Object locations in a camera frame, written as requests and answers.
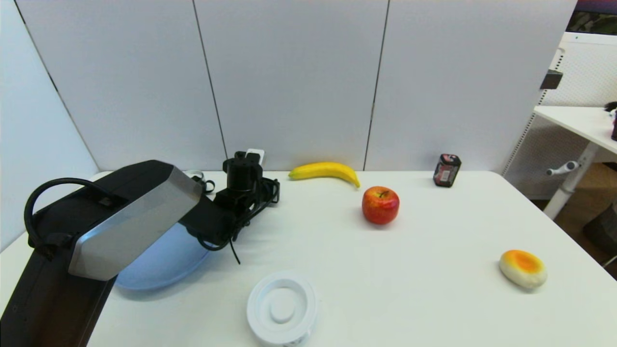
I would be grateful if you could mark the blue oval plate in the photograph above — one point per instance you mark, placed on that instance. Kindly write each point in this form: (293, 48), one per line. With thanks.
(164, 265)

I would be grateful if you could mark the white pegboard panel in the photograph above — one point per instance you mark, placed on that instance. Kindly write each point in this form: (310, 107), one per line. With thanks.
(588, 72)

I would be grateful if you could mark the small dark red-labelled jar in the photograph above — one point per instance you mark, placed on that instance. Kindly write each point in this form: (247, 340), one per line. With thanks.
(447, 171)

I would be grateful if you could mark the white desk leg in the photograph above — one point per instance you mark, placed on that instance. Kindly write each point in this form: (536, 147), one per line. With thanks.
(571, 183)

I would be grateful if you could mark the red apple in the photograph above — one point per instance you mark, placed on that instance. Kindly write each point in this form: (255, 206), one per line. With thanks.
(380, 207)

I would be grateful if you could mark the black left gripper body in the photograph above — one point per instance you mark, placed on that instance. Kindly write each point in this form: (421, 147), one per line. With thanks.
(262, 193)

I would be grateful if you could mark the small black box on pegboard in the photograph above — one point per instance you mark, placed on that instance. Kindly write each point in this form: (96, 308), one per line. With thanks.
(551, 79)

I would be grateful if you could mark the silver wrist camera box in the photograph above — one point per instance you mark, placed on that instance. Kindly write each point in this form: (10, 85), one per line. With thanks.
(256, 154)

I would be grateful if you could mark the yellow banana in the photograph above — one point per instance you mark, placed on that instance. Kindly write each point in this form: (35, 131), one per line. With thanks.
(323, 170)

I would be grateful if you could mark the white desk top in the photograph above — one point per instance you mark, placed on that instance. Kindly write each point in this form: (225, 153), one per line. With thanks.
(578, 121)

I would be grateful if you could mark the round orange-topped bread bun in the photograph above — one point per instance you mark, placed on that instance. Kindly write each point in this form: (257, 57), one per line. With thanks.
(523, 270)

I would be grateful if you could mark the dark object on desk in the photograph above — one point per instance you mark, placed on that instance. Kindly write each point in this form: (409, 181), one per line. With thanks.
(614, 126)

